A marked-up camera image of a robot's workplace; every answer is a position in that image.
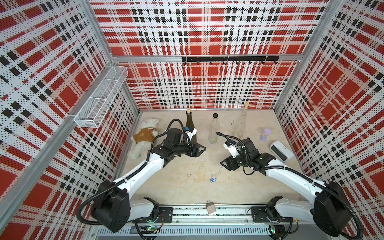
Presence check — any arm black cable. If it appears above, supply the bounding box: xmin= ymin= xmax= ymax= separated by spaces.
xmin=76 ymin=118 xmax=193 ymax=226
xmin=215 ymin=131 xmax=364 ymax=240

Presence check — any small clear black-capped bottle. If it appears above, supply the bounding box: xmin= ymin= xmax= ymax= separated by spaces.
xmin=209 ymin=113 xmax=220 ymax=144

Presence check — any dark green wine bottle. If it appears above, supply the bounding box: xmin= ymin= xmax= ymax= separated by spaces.
xmin=186 ymin=109 xmax=197 ymax=144

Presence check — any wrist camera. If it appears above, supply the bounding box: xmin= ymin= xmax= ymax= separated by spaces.
xmin=223 ymin=140 xmax=240 ymax=159
xmin=185 ymin=127 xmax=197 ymax=143

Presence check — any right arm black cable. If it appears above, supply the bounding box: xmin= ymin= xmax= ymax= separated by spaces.
xmin=215 ymin=131 xmax=364 ymax=240

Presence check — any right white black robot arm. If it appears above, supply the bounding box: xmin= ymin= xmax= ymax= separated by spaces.
xmin=221 ymin=136 xmax=353 ymax=237

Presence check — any black wall hook rail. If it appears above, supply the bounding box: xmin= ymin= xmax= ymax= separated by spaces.
xmin=181 ymin=56 xmax=280 ymax=63

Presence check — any small beige plug adapter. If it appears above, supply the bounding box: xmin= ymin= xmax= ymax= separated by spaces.
xmin=206 ymin=202 xmax=216 ymax=215

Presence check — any white rectangular device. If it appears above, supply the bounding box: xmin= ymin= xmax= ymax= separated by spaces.
xmin=270 ymin=141 xmax=295 ymax=162

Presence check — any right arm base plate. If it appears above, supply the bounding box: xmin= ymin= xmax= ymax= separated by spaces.
xmin=247 ymin=206 xmax=292 ymax=224

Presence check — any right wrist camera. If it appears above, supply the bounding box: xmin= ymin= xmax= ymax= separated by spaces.
xmin=223 ymin=140 xmax=240 ymax=159

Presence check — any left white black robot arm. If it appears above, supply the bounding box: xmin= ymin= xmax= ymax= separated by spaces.
xmin=92 ymin=128 xmax=206 ymax=233

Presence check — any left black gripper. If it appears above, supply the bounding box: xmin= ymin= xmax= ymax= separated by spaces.
xmin=173 ymin=141 xmax=206 ymax=158

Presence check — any blue white wine label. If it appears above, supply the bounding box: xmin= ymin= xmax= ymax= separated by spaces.
xmin=210 ymin=175 xmax=217 ymax=183

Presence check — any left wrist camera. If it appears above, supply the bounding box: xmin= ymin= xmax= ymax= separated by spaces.
xmin=185 ymin=127 xmax=197 ymax=143

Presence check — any white wire mesh basket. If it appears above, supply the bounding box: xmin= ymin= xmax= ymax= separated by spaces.
xmin=74 ymin=66 xmax=128 ymax=128

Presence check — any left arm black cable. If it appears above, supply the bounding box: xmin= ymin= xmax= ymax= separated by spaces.
xmin=76 ymin=118 xmax=193 ymax=226

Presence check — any tall clear corked bottle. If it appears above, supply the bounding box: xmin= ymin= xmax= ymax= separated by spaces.
xmin=232 ymin=102 xmax=250 ymax=139

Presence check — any purple sand timer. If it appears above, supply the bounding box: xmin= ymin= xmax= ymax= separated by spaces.
xmin=260 ymin=128 xmax=272 ymax=142

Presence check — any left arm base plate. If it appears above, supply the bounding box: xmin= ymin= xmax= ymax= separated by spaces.
xmin=133 ymin=207 xmax=174 ymax=224

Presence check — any white teddy bear brown shirt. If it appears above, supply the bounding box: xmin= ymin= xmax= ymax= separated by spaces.
xmin=128 ymin=118 xmax=159 ymax=161

